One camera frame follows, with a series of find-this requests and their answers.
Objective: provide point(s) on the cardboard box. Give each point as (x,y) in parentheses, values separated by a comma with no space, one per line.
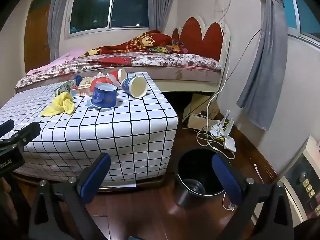
(197,105)

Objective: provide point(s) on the side window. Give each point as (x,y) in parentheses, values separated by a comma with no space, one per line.
(300,17)

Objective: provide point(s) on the large window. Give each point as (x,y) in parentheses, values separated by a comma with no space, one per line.
(92,12)

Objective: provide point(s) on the red and white milk carton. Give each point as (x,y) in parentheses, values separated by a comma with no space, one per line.
(81,91)

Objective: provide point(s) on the black trash bin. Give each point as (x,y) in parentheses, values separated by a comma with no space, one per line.
(195,170)

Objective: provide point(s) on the flat white modem box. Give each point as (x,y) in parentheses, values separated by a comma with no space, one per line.
(230,143)

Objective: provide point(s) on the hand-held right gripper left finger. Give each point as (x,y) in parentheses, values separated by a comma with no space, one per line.
(96,175)

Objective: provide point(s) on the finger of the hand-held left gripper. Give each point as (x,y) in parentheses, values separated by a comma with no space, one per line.
(6,127)
(27,131)

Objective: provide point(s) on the yellow cloth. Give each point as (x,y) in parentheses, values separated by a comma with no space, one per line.
(65,102)

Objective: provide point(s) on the wooden door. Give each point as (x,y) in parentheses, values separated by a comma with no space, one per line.
(37,37)

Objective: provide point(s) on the red printed blanket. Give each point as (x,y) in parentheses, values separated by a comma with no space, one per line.
(140,42)

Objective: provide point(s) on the blue paper cup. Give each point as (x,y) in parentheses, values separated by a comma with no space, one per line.
(135,86)
(105,95)

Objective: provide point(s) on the white router with antennas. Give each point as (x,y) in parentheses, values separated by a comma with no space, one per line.
(217,130)

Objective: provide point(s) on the bed with floral sheet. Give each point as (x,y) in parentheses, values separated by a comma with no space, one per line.
(150,61)

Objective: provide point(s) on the white checkered tablecloth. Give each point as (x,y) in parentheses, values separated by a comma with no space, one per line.
(112,135)

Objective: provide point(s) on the red plastic wrapper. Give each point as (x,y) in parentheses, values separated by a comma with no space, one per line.
(100,80)

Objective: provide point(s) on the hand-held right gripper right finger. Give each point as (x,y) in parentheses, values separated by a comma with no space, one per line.
(225,177)

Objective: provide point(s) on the red paper cup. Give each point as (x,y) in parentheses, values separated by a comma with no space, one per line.
(117,75)

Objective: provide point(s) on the person's left hand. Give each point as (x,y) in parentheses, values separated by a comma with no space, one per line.
(3,188)

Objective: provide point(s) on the red and white headboard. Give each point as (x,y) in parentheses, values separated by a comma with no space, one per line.
(200,35)

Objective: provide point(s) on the pink cloth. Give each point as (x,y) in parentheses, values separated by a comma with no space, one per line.
(62,57)

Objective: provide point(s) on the tied grey curtain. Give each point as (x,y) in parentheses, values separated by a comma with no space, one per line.
(265,67)

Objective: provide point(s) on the green and white carton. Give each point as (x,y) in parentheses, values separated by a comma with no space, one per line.
(63,87)

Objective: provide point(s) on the white appliance with buttons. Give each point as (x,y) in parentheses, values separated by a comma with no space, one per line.
(302,175)

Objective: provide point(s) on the blue crumpled cloth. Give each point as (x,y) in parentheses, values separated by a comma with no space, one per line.
(78,79)

